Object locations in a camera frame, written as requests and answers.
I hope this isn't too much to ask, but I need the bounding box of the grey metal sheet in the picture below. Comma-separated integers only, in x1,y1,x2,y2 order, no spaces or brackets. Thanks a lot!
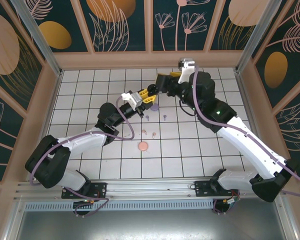
14,211,297,240

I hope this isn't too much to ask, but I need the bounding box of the thin black cable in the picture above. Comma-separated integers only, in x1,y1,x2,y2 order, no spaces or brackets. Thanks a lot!
178,99,196,117

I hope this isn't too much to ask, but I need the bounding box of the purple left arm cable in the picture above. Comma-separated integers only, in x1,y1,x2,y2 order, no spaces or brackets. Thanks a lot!
29,96,136,218

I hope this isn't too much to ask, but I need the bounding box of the grey slotted cable duct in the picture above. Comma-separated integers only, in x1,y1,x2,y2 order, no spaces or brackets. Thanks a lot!
23,199,217,213

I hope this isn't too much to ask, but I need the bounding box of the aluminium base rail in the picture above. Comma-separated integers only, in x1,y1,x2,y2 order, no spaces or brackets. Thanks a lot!
13,177,285,201

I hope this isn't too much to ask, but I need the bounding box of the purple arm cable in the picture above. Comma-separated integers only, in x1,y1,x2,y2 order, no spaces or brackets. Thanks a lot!
191,63,300,198
29,96,136,218

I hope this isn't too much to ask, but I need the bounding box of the aluminium table edge rail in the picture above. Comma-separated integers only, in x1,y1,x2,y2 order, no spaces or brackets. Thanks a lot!
233,68,257,141

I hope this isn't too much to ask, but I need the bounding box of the aluminium corner post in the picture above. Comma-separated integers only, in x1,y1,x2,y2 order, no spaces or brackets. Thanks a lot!
9,0,64,77
235,0,281,74

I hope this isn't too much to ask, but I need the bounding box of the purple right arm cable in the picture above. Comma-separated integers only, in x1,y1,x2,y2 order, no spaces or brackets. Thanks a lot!
191,63,300,198

